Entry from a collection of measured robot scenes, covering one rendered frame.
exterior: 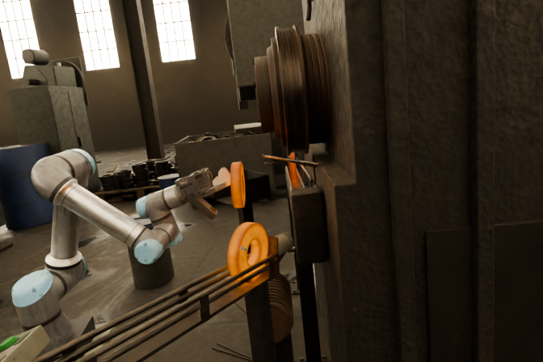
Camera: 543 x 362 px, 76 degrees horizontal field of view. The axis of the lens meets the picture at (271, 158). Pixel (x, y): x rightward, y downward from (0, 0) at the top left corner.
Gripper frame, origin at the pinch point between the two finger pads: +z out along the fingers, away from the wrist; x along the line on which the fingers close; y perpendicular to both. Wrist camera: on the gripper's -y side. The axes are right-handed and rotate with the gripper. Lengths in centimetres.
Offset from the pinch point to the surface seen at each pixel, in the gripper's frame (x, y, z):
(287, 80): -4.9, 24.6, 27.1
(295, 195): -9.9, -9.3, 16.9
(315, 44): 4, 32, 40
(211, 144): 251, -1, -58
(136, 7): 655, 297, -181
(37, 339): -42, -12, -51
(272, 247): -22.9, -17.6, 6.2
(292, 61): -3.2, 29.3, 30.8
